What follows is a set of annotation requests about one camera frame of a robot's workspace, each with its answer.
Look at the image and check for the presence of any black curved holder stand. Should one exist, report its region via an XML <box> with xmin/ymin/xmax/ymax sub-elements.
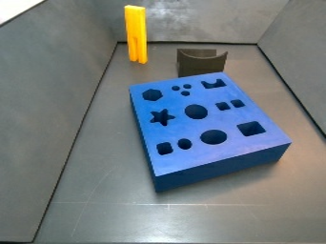
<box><xmin>176</xmin><ymin>49</ymin><xmax>228</xmax><ymax>77</ymax></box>

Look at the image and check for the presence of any yellow double-square peg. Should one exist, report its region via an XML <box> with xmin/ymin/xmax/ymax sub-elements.
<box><xmin>124</xmin><ymin>5</ymin><xmax>148</xmax><ymax>64</ymax></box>

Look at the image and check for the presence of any blue shape-sorting board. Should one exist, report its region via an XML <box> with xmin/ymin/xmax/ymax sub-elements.
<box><xmin>128</xmin><ymin>72</ymin><xmax>291</xmax><ymax>192</ymax></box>

